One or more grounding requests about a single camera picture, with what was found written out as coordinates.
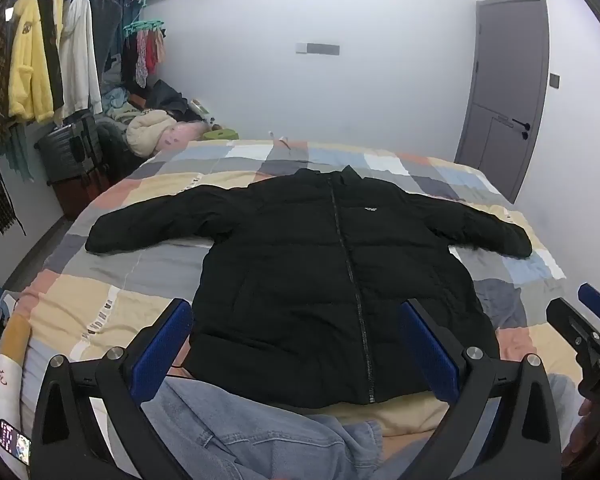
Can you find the dark grey suitcase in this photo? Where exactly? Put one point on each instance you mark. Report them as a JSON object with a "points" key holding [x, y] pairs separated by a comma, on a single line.
{"points": [[71, 151]]}

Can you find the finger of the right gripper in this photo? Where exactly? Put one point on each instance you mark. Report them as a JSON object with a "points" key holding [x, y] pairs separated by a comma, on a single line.
{"points": [[590, 297], [574, 328]]}

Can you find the cream fluffy garment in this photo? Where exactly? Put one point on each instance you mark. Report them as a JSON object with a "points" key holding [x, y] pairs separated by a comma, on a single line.
{"points": [[144, 131]]}

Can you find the green plush toy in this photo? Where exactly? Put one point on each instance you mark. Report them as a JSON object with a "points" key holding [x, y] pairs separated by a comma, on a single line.
{"points": [[220, 135]]}

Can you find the black puffer jacket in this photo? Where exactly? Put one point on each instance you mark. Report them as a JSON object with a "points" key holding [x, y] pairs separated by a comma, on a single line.
{"points": [[300, 295]]}

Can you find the pile of mixed clothes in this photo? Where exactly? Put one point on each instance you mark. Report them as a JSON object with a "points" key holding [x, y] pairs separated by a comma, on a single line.
{"points": [[121, 105]]}

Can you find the smartphone with lit screen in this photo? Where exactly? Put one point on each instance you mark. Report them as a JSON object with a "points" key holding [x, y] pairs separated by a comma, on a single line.
{"points": [[15, 443]]}

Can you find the black striped garment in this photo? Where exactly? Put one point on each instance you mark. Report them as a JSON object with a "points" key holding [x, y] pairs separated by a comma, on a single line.
{"points": [[49, 31]]}

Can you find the teal hanger with small clothes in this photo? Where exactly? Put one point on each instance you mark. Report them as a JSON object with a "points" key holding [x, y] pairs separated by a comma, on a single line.
{"points": [[142, 51]]}

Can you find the white hooded jacket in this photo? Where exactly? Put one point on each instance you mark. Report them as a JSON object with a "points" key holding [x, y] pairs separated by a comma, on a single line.
{"points": [[80, 82]]}

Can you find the yellow fleece jacket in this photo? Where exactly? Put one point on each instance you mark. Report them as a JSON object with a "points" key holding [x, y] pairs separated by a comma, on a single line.
{"points": [[29, 94]]}

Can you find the person's right hand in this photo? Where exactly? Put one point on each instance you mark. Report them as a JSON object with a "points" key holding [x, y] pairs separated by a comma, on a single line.
{"points": [[580, 434]]}

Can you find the wall light switch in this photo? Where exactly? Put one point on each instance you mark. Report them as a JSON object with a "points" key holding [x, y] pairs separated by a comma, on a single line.
{"points": [[554, 80]]}

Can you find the dark grey hanging coat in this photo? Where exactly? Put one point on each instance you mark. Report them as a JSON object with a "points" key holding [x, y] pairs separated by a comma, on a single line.
{"points": [[106, 17]]}

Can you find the grey door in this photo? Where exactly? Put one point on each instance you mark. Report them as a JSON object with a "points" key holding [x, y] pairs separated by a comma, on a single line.
{"points": [[510, 77]]}

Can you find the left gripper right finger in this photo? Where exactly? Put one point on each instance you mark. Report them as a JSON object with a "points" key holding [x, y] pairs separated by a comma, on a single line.
{"points": [[523, 441]]}

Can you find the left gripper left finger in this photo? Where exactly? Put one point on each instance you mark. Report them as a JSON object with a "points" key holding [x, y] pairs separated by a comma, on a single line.
{"points": [[67, 442]]}

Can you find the checkered patchwork bed quilt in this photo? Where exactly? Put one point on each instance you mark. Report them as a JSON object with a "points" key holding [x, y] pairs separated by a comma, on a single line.
{"points": [[80, 305]]}

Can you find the black door handle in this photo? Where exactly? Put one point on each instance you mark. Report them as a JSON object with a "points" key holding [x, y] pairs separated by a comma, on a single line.
{"points": [[525, 128]]}

